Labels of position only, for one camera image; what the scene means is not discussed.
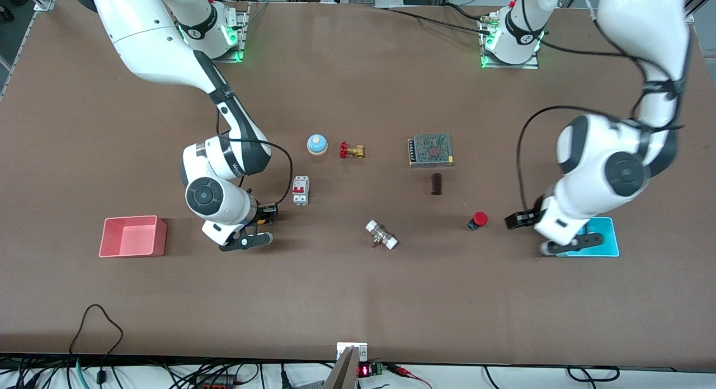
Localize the cyan plastic bin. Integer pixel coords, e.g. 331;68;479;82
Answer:
557;217;620;258

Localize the pink plastic bin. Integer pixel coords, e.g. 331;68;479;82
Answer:
99;215;168;258

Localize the white capped brass valve fitting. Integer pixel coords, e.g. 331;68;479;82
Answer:
365;219;399;251

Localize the perforated metal power supply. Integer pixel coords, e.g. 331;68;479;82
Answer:
407;133;455;169

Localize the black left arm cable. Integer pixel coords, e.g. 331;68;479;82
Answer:
516;0;687;212

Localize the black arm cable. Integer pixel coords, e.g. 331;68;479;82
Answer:
516;0;687;212
217;106;294;210

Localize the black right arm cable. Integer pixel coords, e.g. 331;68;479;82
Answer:
217;106;294;210

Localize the black coiled cable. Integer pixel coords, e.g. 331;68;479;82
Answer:
567;365;620;383

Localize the thin black looped cable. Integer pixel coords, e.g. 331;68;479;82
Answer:
69;304;124;378

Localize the silver metal bracket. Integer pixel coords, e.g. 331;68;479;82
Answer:
336;342;368;362

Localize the grey camera pole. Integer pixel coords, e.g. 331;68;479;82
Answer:
323;346;360;389

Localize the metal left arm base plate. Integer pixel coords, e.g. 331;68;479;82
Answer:
480;14;539;70

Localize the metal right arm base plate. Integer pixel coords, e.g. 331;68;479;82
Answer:
213;2;250;63

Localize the red clip lead wire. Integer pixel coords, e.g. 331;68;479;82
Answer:
389;364;432;389

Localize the black cable across table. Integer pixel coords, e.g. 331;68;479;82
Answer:
386;6;494;35

